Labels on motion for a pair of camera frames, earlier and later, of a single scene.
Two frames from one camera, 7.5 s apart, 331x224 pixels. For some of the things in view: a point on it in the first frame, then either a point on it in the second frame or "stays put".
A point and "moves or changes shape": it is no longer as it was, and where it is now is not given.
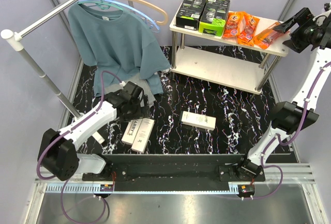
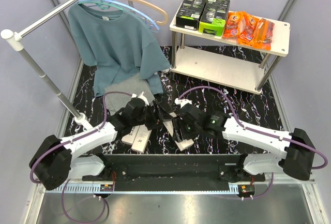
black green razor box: x=214 y=16 stays put
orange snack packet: x=265 y=38 moves or changes shape
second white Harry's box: x=143 y=135 stays put
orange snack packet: x=248 y=24 stays put
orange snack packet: x=232 y=24 stays put
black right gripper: x=304 y=17 -> x=178 y=123
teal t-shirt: x=117 y=44 stays put
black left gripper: x=139 y=114 -> x=154 y=117
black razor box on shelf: x=190 y=9 stays put
